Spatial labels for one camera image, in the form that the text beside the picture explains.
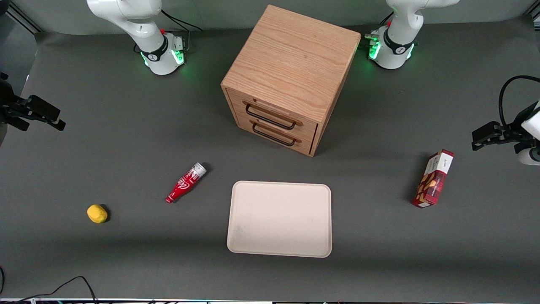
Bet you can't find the black metal drawer handle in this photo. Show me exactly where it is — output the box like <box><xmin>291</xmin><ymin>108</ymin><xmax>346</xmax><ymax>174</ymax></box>
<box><xmin>245</xmin><ymin>103</ymin><xmax>297</xmax><ymax>130</ymax></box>
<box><xmin>251</xmin><ymin>122</ymin><xmax>297</xmax><ymax>147</ymax></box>

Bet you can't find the wooden drawer with handle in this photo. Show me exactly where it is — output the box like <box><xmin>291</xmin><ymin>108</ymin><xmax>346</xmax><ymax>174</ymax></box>
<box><xmin>227</xmin><ymin>87</ymin><xmax>319</xmax><ymax>143</ymax></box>
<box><xmin>234</xmin><ymin>114</ymin><xmax>317</xmax><ymax>155</ymax></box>

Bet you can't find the beige plastic tray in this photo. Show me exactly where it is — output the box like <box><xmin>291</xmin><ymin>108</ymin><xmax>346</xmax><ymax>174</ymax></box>
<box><xmin>227</xmin><ymin>181</ymin><xmax>332</xmax><ymax>258</ymax></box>

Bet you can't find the oak wooden drawer cabinet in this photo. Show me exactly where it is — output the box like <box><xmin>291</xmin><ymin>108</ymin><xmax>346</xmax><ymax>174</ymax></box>
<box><xmin>221</xmin><ymin>4</ymin><xmax>362</xmax><ymax>157</ymax></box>

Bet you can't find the red cookie box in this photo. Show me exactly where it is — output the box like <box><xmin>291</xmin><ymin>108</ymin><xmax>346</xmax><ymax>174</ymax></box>
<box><xmin>412</xmin><ymin>149</ymin><xmax>455</xmax><ymax>209</ymax></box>

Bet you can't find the black base power cable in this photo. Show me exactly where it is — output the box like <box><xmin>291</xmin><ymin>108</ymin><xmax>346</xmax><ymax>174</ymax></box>
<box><xmin>160</xmin><ymin>9</ymin><xmax>204</xmax><ymax>33</ymax></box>

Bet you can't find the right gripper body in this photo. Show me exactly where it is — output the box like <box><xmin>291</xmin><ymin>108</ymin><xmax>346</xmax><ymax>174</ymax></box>
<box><xmin>0</xmin><ymin>73</ymin><xmax>28</xmax><ymax>127</ymax></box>

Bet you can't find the black cable loop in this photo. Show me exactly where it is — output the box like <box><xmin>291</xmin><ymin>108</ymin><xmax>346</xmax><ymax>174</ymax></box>
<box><xmin>498</xmin><ymin>75</ymin><xmax>540</xmax><ymax>128</ymax></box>

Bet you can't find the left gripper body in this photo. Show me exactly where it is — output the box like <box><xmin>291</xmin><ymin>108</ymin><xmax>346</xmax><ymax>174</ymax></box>
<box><xmin>501</xmin><ymin>100</ymin><xmax>540</xmax><ymax>166</ymax></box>

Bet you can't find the yellow lemon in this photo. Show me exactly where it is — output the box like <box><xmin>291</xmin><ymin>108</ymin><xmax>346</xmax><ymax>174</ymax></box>
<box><xmin>86</xmin><ymin>204</ymin><xmax>109</xmax><ymax>224</ymax></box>

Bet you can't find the red cola bottle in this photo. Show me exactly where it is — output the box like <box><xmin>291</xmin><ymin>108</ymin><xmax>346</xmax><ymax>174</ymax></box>
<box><xmin>165</xmin><ymin>163</ymin><xmax>208</xmax><ymax>204</ymax></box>

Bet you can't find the aluminium frame profile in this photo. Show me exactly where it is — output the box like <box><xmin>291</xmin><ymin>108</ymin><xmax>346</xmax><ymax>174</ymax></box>
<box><xmin>6</xmin><ymin>0</ymin><xmax>43</xmax><ymax>34</ymax></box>

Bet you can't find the thin black floor cable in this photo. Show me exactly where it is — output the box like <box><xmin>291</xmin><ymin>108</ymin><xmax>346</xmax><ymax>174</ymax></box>
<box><xmin>0</xmin><ymin>276</ymin><xmax>100</xmax><ymax>304</ymax></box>

